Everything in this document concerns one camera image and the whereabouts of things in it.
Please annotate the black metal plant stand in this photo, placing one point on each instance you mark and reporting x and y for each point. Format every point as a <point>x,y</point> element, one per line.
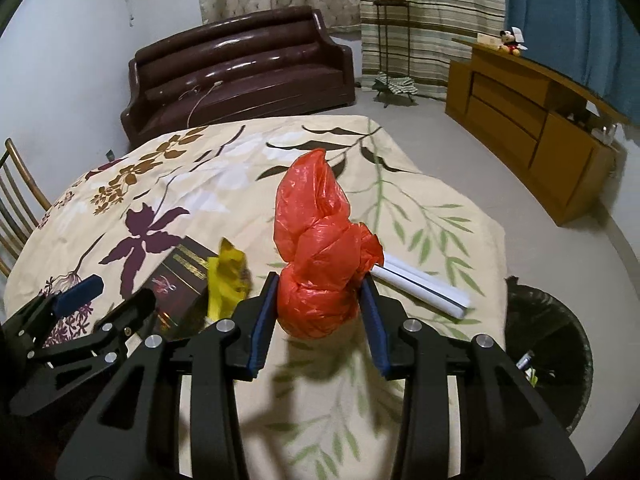
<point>391,3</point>

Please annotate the black gold box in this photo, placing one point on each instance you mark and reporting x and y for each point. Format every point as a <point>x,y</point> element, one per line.
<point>180,280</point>

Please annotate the mouse plush toy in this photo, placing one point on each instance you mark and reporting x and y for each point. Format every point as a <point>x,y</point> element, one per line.
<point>511,45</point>

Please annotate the white router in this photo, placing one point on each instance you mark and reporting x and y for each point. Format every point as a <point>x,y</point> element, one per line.
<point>607,133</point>

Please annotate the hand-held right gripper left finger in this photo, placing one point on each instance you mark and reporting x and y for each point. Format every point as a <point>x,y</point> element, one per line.
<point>262,320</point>

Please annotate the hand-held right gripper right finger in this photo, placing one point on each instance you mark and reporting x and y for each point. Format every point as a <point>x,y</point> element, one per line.
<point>372,320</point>

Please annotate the striped curtain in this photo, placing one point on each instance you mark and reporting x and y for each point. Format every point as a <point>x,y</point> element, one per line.
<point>450,25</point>

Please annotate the blue curtain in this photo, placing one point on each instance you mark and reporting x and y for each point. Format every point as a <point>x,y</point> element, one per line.
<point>565,20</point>

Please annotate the striped green cloth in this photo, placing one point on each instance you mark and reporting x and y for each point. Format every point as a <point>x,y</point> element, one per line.
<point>395,85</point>

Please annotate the black lined trash bin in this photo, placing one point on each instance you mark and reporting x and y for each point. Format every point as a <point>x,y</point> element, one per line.
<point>550,320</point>

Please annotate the wooden chair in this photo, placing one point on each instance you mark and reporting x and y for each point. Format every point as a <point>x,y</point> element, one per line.
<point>20,210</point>

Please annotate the red plastic bag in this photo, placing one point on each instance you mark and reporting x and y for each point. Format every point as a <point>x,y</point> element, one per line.
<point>320,280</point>

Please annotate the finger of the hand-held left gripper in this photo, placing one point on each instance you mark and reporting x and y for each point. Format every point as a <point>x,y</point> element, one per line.
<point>125,315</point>
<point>80,292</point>

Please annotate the dark brown leather sofa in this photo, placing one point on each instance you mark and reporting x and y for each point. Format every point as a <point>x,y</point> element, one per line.
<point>250,70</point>

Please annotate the floral printed blanket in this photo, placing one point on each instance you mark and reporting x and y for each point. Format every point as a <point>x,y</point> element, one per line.
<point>225,190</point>

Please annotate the yellow plastic wrapper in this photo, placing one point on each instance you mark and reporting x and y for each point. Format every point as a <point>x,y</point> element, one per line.
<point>225,280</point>

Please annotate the wooden cabinet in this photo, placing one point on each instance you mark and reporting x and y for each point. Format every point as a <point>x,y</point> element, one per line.
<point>565,155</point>

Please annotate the small beige box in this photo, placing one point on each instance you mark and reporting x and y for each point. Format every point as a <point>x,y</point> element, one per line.
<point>487,40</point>

